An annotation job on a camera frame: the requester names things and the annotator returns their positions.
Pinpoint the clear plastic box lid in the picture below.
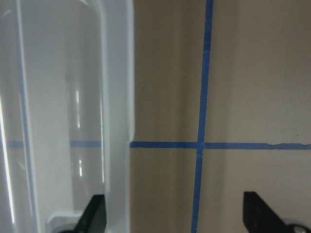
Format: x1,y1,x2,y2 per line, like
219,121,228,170
0,0,135,233

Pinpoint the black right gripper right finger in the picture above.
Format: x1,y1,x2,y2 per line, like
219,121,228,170
243,191,286,233

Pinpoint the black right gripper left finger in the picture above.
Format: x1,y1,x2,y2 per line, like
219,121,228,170
73,194,107,233

